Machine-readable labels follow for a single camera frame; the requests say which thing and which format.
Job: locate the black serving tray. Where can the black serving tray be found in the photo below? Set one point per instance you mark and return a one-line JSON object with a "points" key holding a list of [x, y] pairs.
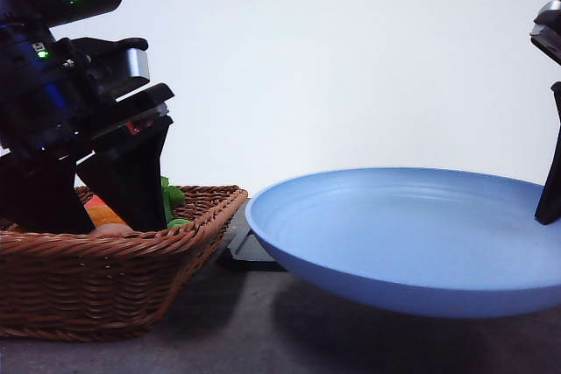
{"points": [[245, 252]]}

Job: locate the brown egg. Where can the brown egg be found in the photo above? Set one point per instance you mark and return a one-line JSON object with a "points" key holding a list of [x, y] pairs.
{"points": [[107, 229]]}

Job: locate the orange toy carrot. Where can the orange toy carrot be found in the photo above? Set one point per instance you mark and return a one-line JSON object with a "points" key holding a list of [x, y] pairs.
{"points": [[100, 213]]}

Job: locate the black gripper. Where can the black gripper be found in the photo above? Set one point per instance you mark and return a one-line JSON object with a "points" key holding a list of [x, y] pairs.
{"points": [[546, 33], [61, 97]]}

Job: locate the green leafy toy vegetable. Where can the green leafy toy vegetable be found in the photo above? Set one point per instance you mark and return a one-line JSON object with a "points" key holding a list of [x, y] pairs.
{"points": [[172, 196]]}

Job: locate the brown wicker basket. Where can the brown wicker basket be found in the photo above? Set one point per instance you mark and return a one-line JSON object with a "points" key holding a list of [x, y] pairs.
{"points": [[112, 283]]}

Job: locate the blue plate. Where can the blue plate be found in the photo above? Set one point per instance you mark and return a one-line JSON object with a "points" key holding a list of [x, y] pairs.
{"points": [[413, 241]]}

